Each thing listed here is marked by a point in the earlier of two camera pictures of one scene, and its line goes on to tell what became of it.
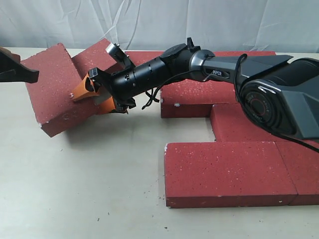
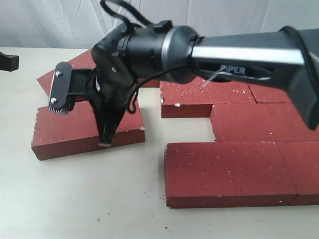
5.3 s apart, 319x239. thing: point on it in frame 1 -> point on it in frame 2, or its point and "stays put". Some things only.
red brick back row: [139, 57] -> [151, 83]
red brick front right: [302, 162] stays put
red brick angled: [96, 56] -> [86, 61]
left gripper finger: [11, 69] -> [9, 62]
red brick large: [58, 78] -> [57, 136]
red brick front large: [224, 174] stays put
